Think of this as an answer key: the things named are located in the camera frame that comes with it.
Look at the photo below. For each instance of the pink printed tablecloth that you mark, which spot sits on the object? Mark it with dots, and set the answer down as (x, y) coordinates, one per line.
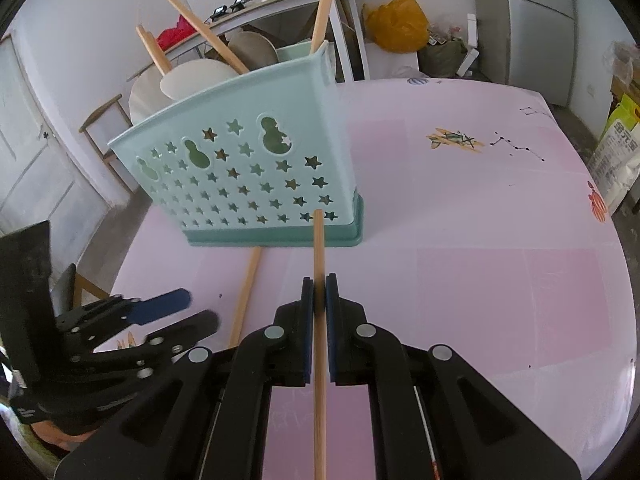
(475, 270)

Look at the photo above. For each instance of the red plastic bag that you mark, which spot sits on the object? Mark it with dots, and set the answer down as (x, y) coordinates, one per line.
(175, 35)

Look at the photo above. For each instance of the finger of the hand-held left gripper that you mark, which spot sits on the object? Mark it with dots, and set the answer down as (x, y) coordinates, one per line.
(165, 305)
(195, 325)

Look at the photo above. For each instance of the green bag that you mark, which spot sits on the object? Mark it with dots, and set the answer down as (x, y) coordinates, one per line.
(442, 57)

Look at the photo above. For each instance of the white and yellow rice bag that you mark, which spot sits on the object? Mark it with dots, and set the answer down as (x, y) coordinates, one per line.
(617, 160)

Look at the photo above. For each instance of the white side table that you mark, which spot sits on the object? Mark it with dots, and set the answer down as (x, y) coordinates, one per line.
(280, 2)

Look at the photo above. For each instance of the white storage box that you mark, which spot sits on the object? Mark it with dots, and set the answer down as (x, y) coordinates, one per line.
(390, 62)

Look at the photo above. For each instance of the white plastic spoon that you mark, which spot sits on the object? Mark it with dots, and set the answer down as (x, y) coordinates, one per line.
(145, 100)
(200, 77)

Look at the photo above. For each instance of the white board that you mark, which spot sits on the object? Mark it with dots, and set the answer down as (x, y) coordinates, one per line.
(471, 40)

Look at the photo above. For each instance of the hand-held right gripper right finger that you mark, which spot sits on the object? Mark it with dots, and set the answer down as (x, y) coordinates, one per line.
(332, 330)

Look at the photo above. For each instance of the teal plastic utensil holder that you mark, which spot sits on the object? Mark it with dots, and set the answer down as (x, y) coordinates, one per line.
(240, 190)

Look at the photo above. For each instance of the small black device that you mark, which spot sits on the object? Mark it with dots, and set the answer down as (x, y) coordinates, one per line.
(219, 12)
(239, 2)

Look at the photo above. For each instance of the person's left hand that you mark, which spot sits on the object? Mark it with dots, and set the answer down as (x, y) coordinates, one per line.
(60, 435)

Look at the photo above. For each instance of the yellow plastic bag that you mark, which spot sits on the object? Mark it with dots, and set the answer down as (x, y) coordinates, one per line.
(397, 22)

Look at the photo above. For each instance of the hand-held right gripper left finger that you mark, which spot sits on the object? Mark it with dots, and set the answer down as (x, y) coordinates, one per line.
(306, 330)

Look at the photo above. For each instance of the silver refrigerator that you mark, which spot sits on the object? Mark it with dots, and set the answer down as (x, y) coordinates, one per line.
(540, 25)

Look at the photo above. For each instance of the clear plastic bag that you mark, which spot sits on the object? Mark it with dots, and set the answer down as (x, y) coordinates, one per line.
(625, 65)

